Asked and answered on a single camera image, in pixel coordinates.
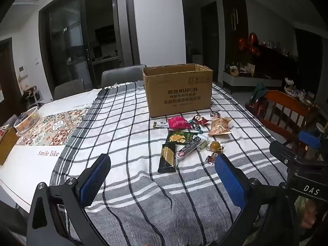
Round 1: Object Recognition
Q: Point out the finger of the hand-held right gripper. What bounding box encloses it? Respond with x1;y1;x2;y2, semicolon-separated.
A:
298;130;328;159
269;140;312;168

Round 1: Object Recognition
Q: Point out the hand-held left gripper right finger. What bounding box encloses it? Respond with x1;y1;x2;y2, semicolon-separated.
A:
214;154;295;246

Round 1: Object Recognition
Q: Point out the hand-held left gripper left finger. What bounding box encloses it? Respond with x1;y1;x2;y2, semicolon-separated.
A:
26;154;111;246

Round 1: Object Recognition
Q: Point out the red foil candy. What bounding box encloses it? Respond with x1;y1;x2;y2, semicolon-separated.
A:
206;152;222;165

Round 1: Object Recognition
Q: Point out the golden candy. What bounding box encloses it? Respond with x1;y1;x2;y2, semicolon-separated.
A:
206;140;224;151

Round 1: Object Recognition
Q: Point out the pale green candy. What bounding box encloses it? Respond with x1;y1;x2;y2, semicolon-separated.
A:
196;134;209;151

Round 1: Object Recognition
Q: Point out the dark bar packet pink label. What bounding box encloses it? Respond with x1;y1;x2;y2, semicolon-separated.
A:
175;136;203;162

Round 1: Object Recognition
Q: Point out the beige orange snack packet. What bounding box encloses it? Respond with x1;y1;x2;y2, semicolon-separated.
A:
208;116;232;136

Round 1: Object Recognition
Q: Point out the blue foil candy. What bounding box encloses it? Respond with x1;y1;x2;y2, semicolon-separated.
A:
188;120;204;134

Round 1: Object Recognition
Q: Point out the black gold long packet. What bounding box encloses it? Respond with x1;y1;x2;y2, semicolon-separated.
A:
157;143;177;173

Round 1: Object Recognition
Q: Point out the green chips packet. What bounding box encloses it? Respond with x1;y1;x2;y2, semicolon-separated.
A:
165;131;199;146

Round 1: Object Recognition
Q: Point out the red round snack packet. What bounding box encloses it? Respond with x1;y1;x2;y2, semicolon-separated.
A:
192;114;208;125

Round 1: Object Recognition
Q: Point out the pink snack packet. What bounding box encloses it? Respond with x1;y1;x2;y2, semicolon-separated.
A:
166;116;192;130

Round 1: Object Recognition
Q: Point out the brown cardboard box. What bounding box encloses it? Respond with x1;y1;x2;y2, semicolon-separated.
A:
142;64;214;118

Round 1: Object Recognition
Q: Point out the person's right hand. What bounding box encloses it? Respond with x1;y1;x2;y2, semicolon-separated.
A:
298;210;318;231

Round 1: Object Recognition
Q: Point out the wooden slat chair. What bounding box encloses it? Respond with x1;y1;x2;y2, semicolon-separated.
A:
245;90;312;144

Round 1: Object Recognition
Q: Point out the grey plaid tablecloth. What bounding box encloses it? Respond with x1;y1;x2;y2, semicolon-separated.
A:
50;81;295;246

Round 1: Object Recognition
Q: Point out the green cloth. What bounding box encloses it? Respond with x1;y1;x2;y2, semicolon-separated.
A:
252;81;268;100

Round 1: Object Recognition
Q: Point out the patterned tile table runner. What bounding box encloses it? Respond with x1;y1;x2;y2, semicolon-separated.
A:
17;108;89;146

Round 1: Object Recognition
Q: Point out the white printed table cover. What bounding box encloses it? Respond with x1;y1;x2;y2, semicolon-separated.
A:
0;88;103;213

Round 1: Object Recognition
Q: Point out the white low cabinet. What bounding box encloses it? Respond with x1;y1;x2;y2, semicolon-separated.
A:
222;70;282;94

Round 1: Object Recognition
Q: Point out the dark sideboard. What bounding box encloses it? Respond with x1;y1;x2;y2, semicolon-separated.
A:
246;43;299;82

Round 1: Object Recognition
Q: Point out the yellow wooden box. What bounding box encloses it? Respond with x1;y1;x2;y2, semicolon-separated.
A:
0;127;19;166

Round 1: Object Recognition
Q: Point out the narrow grey dining chair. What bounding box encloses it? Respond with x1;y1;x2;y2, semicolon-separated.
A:
54;79;85;100

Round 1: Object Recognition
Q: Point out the white shoe rack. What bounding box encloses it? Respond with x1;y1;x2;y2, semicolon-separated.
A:
22;86;43;108

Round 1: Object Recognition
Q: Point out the wide grey dining chair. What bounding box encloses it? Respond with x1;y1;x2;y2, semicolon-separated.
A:
101;65;147;89

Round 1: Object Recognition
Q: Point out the red foil balloon cluster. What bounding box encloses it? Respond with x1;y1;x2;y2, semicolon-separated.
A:
238;32;260;57

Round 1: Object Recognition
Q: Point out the dark interior door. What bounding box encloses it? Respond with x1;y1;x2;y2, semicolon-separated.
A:
200;1;219;82

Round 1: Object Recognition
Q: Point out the dark wooden entrance door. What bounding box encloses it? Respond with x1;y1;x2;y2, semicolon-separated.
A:
0;38;19;123

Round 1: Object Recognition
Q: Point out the glass sliding door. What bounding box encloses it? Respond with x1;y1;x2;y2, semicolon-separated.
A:
38;0;90;93

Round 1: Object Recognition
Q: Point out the silver refrigerator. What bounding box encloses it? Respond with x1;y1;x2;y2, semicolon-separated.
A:
112;0;134;68

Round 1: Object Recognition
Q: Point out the dark wardrobe with handles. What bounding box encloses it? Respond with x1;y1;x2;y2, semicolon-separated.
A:
220;0;249;82

